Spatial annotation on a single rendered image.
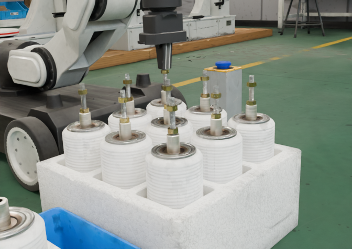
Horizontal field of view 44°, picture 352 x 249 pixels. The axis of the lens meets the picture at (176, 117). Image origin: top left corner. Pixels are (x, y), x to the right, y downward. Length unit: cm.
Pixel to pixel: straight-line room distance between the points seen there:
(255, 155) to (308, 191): 34
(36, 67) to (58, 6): 179
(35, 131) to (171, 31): 43
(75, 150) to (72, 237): 16
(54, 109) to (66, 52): 23
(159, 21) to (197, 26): 313
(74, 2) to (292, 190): 74
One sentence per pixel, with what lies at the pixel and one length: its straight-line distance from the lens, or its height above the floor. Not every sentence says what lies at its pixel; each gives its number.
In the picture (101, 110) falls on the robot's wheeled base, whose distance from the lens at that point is 128.
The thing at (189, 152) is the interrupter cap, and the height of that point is 25.
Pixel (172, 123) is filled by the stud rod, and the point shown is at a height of 30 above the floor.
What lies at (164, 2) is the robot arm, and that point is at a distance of 98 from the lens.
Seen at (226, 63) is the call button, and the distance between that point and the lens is 112.
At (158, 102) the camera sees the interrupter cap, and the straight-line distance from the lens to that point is 105.
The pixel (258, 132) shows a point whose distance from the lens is 87.
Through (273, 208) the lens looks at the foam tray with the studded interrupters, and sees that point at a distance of 91.
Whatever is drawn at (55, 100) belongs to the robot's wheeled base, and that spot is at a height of 23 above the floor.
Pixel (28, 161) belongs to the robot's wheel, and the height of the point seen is 8.
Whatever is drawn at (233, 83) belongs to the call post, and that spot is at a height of 28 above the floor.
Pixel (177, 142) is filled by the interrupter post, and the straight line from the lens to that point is 72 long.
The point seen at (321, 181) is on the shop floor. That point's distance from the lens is 126.
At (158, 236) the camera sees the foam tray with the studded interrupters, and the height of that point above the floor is 14.
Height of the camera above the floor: 50
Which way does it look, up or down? 16 degrees down
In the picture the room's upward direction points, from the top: 2 degrees counter-clockwise
